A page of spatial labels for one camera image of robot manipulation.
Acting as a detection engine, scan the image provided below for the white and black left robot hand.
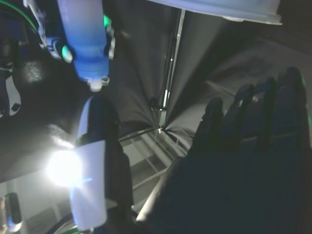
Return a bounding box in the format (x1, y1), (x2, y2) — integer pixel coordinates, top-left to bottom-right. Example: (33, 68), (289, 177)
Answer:
(70, 67), (312, 234)

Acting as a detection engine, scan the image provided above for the blue to pink water bottle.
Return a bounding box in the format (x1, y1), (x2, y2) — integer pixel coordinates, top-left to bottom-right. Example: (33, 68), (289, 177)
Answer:
(57, 0), (111, 93)

